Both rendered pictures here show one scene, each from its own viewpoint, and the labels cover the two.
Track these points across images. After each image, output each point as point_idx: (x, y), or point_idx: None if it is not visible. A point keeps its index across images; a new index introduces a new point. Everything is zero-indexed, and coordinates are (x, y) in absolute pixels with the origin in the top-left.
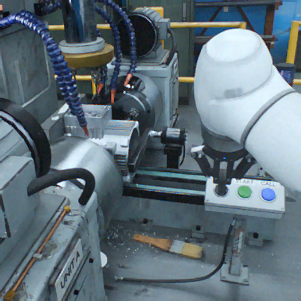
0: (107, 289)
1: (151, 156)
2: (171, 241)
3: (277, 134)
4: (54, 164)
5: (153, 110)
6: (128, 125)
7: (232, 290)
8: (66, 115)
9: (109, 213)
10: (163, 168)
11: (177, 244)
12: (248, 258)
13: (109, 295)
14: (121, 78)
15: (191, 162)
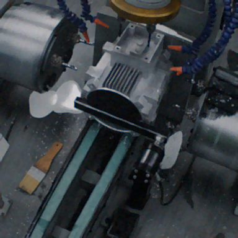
0: (7, 113)
1: (224, 192)
2: (43, 171)
3: None
4: (15, 15)
5: (193, 136)
6: (113, 83)
7: None
8: (130, 25)
9: (1, 70)
10: (121, 163)
11: (38, 174)
12: (12, 222)
13: (2, 114)
14: (231, 85)
15: (198, 235)
